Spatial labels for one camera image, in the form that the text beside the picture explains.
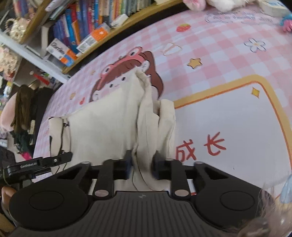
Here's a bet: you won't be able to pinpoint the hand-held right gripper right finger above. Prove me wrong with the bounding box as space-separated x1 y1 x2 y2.
152 153 228 199

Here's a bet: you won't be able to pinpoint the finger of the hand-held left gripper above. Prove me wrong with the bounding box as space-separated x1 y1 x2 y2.
41 151 73 171

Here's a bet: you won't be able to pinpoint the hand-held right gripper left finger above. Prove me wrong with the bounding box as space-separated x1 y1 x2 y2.
55 149 133 199

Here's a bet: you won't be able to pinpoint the cream t-shirt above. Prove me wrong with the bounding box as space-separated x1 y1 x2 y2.
48 69 176 192

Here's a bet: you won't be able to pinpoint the dark green clothes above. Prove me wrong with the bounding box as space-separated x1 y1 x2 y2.
10 130 34 155

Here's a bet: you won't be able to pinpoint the person's left hand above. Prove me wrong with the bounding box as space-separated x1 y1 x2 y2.
0 185 17 205

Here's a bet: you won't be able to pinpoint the pink plush cushion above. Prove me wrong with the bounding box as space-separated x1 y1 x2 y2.
0 92 19 133

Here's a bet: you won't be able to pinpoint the olive green cloth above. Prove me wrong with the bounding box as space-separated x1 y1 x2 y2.
10 84 38 135

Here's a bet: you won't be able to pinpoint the pink checked table mat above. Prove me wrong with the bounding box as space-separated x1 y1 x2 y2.
32 0 292 201

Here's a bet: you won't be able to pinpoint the tall orange white box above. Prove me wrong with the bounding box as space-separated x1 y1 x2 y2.
46 38 78 67

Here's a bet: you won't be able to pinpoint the fluffy grey fabric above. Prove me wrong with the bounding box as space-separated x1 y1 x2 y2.
237 175 292 237

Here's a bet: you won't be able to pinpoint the flat orange white box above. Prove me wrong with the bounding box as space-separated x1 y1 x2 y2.
76 23 111 54

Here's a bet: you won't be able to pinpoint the small white box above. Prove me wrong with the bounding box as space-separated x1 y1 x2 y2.
109 14 129 28

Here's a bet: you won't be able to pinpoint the row of colourful books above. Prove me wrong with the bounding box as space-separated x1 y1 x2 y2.
14 0 160 54

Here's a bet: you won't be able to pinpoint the wooden bookshelf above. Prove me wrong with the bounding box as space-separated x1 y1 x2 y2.
18 0 190 74

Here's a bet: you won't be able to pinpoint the white pink plush bunny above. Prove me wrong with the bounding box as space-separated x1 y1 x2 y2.
182 0 258 12

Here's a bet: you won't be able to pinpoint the white power strip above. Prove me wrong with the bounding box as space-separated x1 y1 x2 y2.
258 0 289 16

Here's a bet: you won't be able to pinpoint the thin black cord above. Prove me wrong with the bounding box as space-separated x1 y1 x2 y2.
49 118 70 174

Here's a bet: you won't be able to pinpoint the white shelf post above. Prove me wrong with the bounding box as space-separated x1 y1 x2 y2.
0 30 71 83

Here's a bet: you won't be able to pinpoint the pink hand toy blue handle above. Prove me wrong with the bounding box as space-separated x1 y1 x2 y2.
279 17 292 32

